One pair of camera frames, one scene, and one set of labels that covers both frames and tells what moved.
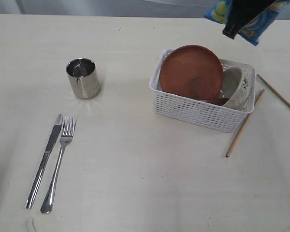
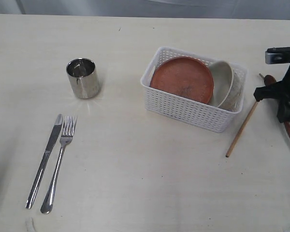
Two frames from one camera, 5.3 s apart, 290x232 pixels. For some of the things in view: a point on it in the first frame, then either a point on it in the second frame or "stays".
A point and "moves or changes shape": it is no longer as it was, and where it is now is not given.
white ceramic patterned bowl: x=237 y=88 to x=222 y=72
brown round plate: x=193 y=71 moves or changes shape
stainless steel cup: x=83 y=75 stays
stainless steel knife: x=38 y=176 stays
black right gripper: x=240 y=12 to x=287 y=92
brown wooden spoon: x=218 y=101 to x=270 y=79
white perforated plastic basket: x=215 y=114 moves or changes shape
